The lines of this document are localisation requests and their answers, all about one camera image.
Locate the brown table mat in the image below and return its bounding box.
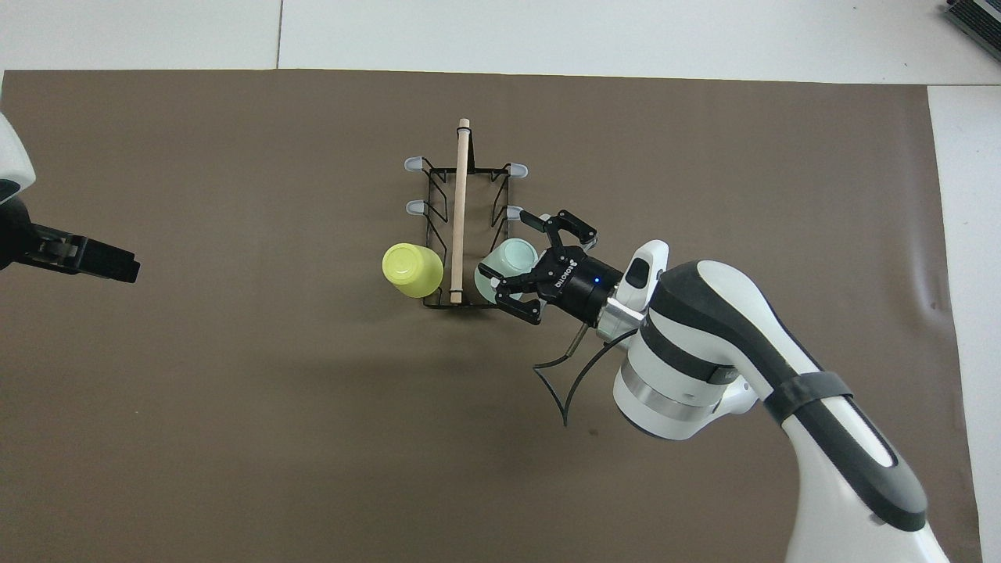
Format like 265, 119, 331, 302
0, 69, 982, 563

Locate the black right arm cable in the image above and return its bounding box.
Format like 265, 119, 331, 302
534, 327, 638, 428

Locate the yellow cup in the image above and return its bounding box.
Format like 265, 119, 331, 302
382, 243, 445, 299

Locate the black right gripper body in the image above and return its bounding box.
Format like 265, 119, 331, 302
538, 250, 626, 326

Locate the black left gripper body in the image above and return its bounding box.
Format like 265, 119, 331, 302
0, 199, 38, 271

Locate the black wire cup rack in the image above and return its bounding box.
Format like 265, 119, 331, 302
404, 118, 529, 310

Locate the dark grey device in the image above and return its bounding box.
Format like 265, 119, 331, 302
942, 0, 1001, 40

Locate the pale green cup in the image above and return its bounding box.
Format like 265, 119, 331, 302
474, 239, 540, 304

